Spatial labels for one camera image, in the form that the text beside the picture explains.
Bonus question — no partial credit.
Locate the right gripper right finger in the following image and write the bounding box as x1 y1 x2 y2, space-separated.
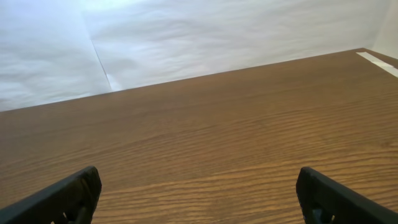
295 166 398 224

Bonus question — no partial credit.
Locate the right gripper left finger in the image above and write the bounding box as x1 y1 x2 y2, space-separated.
0 165 103 224

